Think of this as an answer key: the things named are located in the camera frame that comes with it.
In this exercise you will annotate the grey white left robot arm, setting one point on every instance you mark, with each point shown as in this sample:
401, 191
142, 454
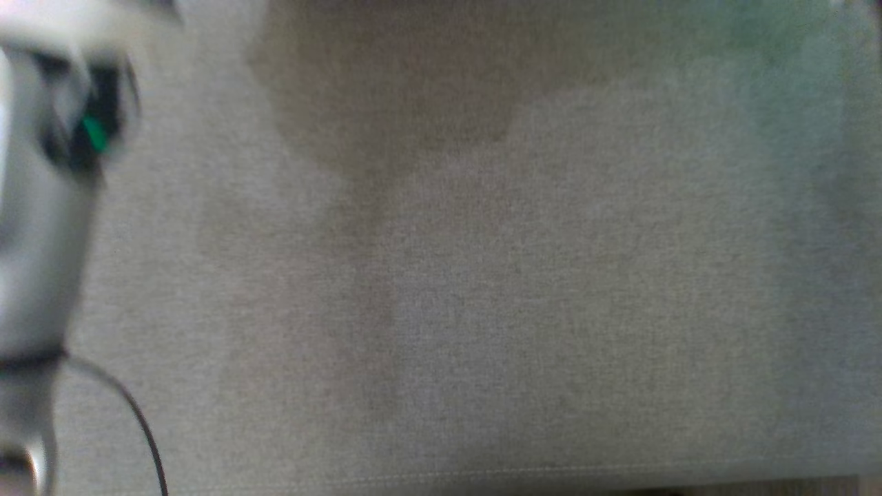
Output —
41, 262

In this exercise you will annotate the large grey sofa seat cushion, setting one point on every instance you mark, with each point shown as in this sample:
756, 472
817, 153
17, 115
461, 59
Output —
482, 275

